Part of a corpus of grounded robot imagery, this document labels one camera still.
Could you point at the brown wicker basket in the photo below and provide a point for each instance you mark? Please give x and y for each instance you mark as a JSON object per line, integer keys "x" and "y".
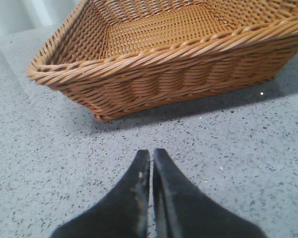
{"x": 118, "y": 57}

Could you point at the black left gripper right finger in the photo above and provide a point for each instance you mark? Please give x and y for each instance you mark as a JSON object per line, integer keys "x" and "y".
{"x": 183, "y": 211}

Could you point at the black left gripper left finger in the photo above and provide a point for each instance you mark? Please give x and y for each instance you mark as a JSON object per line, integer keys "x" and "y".
{"x": 121, "y": 213}

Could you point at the white pleated curtain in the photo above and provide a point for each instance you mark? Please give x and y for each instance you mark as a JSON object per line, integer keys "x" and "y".
{"x": 20, "y": 15}

